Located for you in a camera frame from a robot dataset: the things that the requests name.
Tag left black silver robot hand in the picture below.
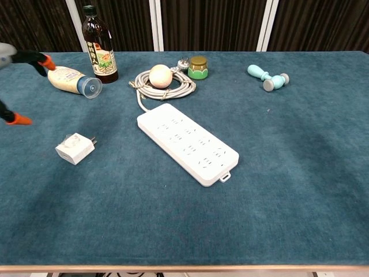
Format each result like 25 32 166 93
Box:
0 42 57 125

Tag white plug adapter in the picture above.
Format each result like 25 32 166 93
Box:
55 132 97 166

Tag white power strip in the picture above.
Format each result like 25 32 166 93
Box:
137 103 240 188

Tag mayonnaise squeeze bottle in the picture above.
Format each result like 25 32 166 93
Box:
47 65 103 100

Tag dark glass sauce bottle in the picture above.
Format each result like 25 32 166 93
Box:
82 5 119 84

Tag beige ball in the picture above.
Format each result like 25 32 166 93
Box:
149 64 174 89

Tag green jar gold lid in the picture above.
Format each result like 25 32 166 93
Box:
187 55 209 80

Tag dark slatted folding screen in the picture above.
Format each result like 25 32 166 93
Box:
0 0 369 53

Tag teal massage roller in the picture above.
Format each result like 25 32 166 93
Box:
247 63 290 93

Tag blue felt table mat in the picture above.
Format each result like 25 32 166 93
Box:
0 51 369 268

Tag white cable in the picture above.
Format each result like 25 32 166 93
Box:
129 56 197 112

